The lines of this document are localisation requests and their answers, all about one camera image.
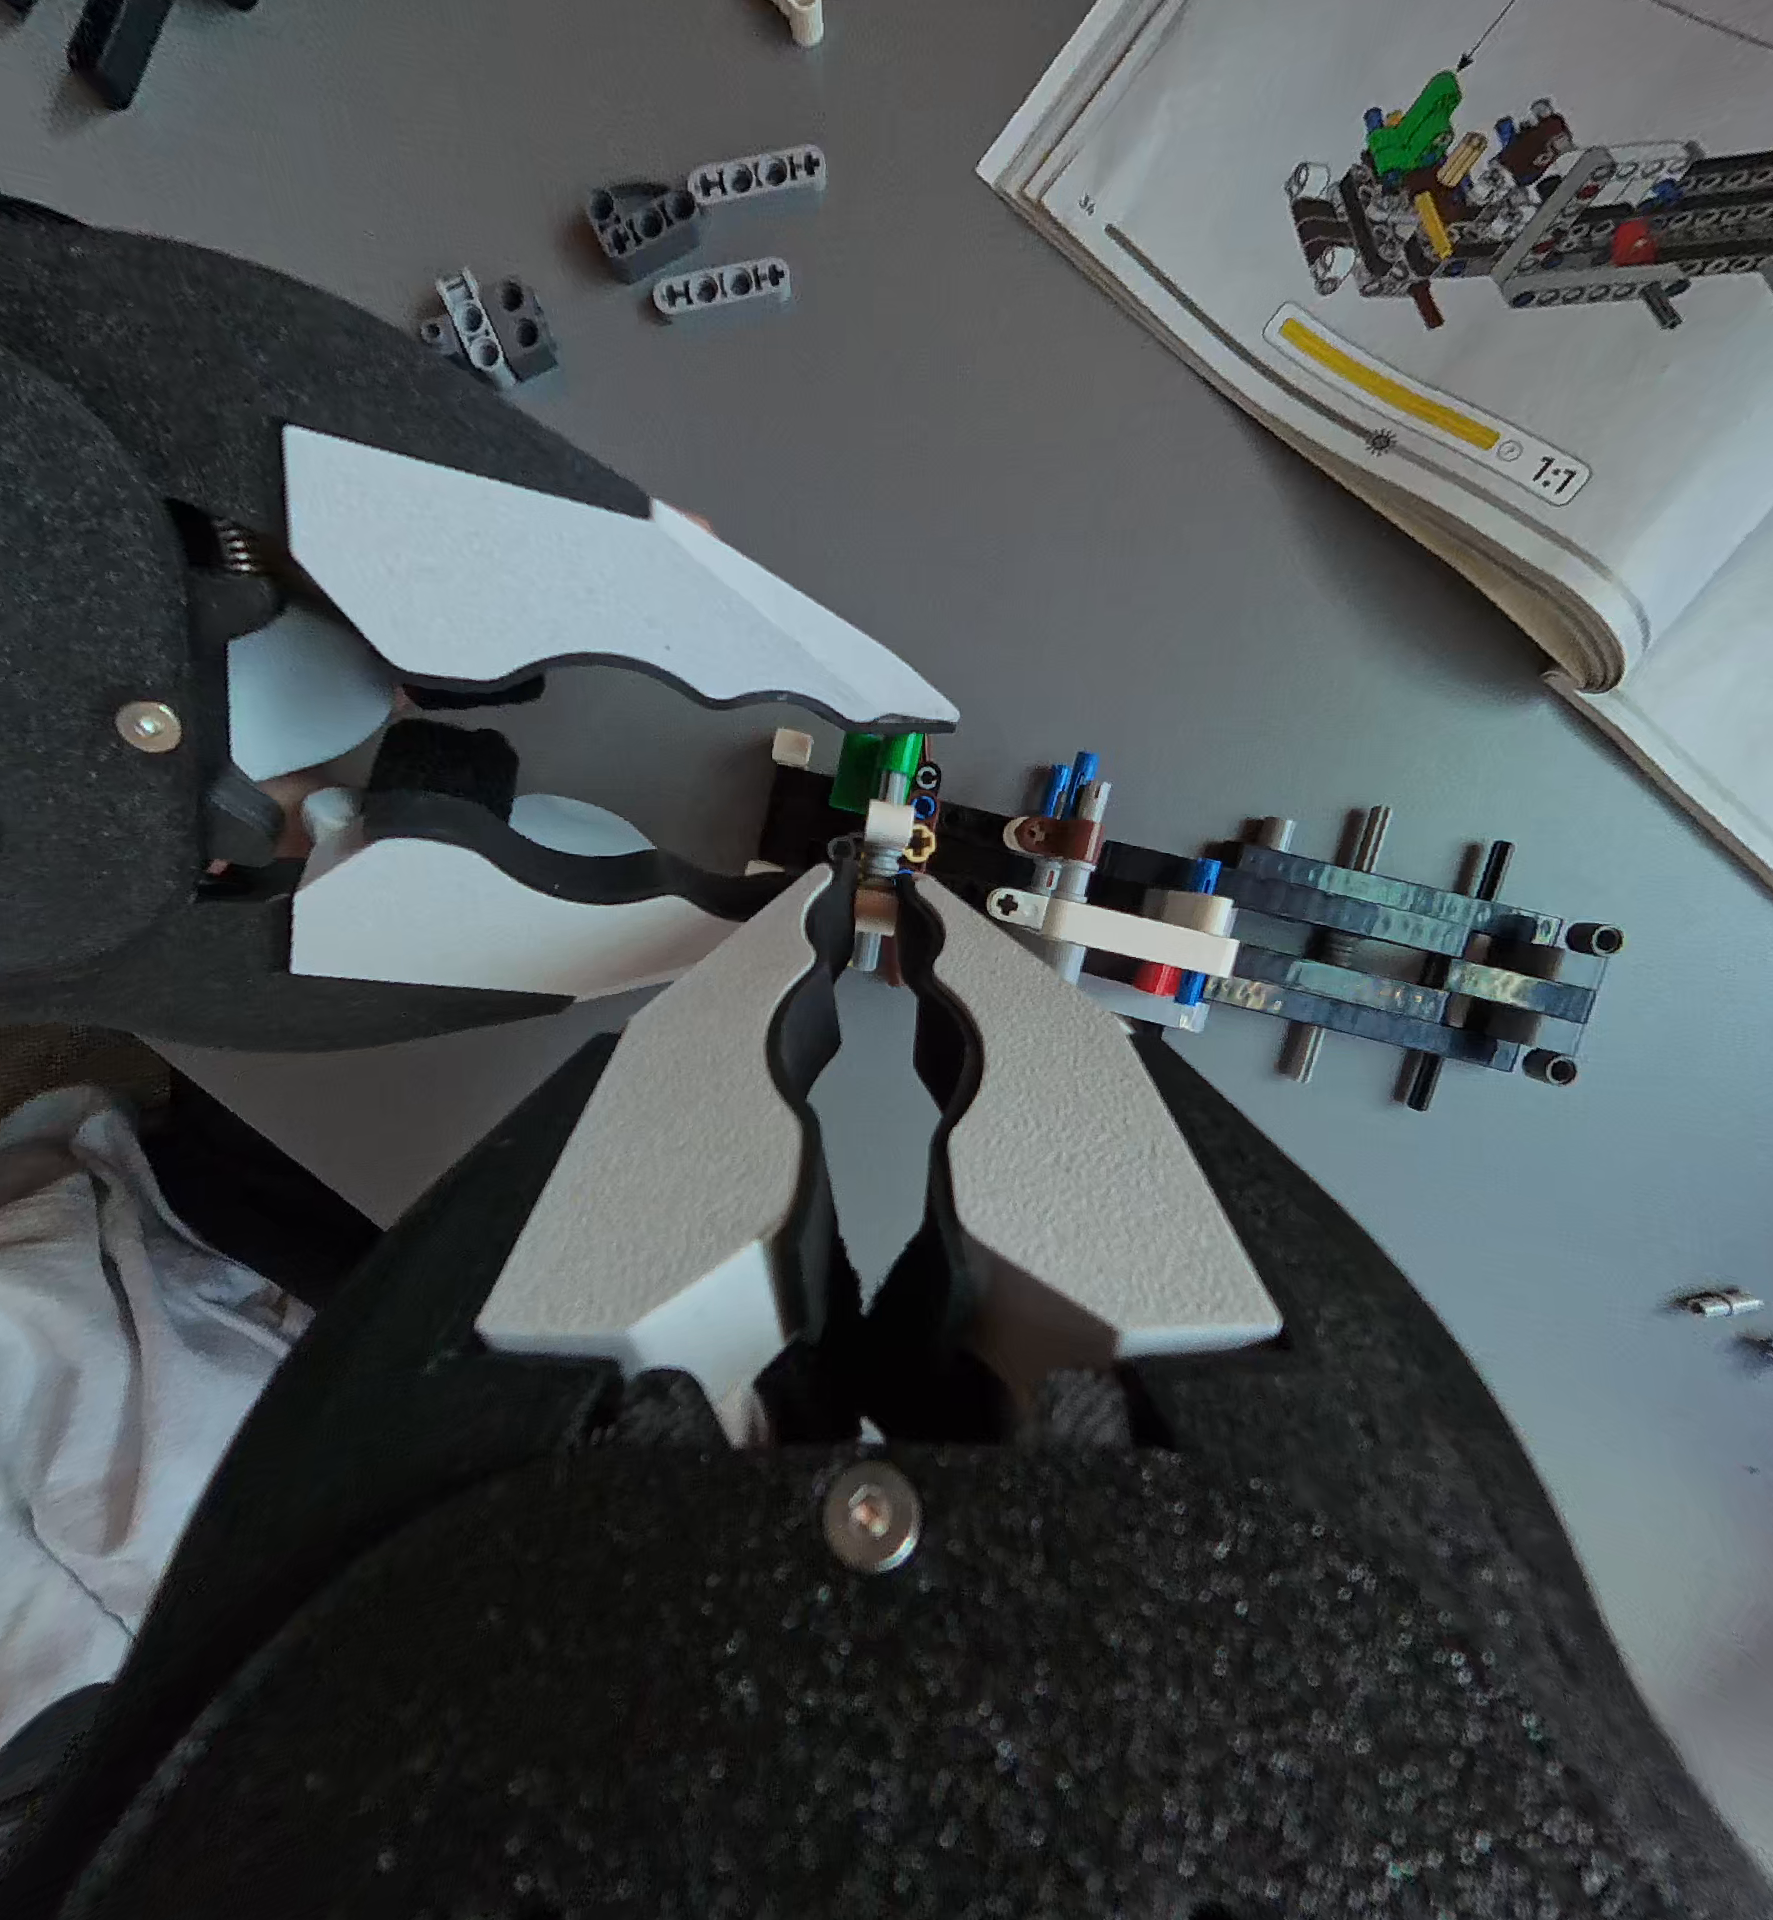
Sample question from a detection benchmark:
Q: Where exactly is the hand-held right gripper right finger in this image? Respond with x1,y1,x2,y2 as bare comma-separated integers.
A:
891,869,1286,1440

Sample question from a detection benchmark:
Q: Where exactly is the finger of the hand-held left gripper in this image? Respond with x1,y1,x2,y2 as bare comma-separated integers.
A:
284,752,837,1005
225,425,962,785

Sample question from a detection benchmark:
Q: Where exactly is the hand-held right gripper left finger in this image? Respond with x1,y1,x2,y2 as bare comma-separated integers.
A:
472,865,846,1447

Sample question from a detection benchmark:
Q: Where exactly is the open instruction booklet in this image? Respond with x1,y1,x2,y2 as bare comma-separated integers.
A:
973,0,1773,947

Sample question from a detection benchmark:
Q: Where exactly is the dark grey lego block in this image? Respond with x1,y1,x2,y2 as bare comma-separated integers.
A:
586,181,701,280
417,275,557,389

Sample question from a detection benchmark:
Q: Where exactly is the lego truck chassis assembly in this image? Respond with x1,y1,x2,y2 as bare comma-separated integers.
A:
757,724,1625,1110

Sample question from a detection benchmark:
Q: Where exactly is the black angled lego beam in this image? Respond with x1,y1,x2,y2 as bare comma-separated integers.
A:
64,0,185,106

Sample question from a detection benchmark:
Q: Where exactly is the person's white shirt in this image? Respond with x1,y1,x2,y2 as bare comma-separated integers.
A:
0,1087,317,1799

